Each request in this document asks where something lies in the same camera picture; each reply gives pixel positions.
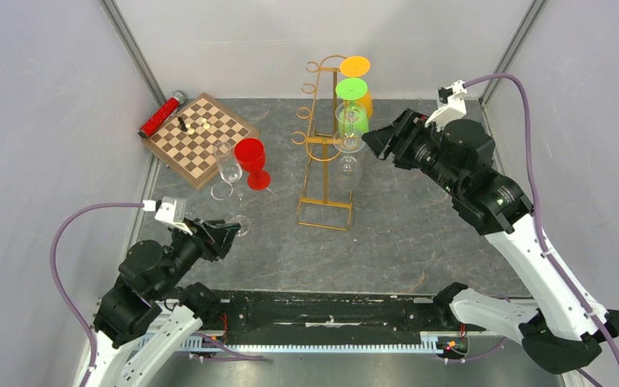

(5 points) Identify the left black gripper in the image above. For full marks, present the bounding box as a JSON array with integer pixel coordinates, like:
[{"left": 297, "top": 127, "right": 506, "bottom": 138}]
[{"left": 155, "top": 215, "right": 243, "bottom": 297}]

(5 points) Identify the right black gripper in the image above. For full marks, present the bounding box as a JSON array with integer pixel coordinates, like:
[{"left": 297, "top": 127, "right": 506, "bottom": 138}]
[{"left": 362, "top": 107, "right": 465, "bottom": 197}]

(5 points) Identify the clear green-rimmed wine glass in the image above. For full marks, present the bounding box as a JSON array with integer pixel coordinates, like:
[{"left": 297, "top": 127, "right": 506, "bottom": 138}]
[{"left": 231, "top": 185, "right": 251, "bottom": 236}]

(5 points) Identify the red wine glass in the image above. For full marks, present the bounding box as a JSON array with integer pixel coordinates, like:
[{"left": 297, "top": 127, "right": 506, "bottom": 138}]
[{"left": 234, "top": 138, "right": 271, "bottom": 190}]

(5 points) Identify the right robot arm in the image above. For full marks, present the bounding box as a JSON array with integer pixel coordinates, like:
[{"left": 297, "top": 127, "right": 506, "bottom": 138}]
[{"left": 363, "top": 110, "right": 619, "bottom": 374}]

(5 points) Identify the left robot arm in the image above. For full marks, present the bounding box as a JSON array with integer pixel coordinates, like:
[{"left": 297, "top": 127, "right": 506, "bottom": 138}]
[{"left": 81, "top": 219, "right": 241, "bottom": 386}]

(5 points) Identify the green wine glass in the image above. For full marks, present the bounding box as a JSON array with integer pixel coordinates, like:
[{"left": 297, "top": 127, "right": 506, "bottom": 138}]
[{"left": 335, "top": 77, "right": 369, "bottom": 135}]

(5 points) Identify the clear back wine glass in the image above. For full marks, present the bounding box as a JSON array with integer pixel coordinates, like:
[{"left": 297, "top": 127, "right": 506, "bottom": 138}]
[{"left": 334, "top": 101, "right": 368, "bottom": 154}]

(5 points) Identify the orange wine glass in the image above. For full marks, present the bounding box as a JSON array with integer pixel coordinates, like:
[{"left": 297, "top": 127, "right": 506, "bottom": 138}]
[{"left": 335, "top": 56, "right": 373, "bottom": 119}]

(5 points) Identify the wooden chessboard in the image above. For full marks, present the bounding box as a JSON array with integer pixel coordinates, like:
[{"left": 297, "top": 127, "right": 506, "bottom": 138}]
[{"left": 142, "top": 93, "right": 260, "bottom": 189}]

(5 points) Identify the black chess piece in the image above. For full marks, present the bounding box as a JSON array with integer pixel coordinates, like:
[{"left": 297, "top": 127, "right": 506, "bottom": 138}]
[{"left": 177, "top": 117, "right": 188, "bottom": 131}]

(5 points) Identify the red glitter tube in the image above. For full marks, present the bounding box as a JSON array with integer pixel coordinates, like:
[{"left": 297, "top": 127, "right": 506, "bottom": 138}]
[{"left": 137, "top": 90, "right": 185, "bottom": 139}]

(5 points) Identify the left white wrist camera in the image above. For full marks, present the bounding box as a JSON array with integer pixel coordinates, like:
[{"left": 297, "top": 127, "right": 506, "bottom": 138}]
[{"left": 141, "top": 196, "right": 193, "bottom": 235}]

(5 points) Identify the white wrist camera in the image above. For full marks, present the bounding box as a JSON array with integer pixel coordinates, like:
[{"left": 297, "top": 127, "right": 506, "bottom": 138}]
[
  {"left": 425, "top": 80, "right": 467, "bottom": 132},
  {"left": 141, "top": 196, "right": 193, "bottom": 235}
]

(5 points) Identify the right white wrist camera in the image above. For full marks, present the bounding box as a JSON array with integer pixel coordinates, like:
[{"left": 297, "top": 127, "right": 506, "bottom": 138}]
[{"left": 425, "top": 80, "right": 467, "bottom": 132}]

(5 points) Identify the gold wire glass rack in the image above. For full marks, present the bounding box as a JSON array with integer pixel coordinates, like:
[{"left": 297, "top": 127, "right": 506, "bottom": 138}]
[{"left": 292, "top": 54, "right": 354, "bottom": 231}]

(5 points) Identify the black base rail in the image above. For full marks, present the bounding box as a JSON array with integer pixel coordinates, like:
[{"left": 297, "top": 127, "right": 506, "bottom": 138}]
[{"left": 201, "top": 290, "right": 461, "bottom": 352}]

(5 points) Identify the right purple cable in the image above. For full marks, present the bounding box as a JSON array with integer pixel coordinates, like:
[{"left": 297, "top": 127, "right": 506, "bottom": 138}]
[{"left": 461, "top": 73, "right": 619, "bottom": 387}]

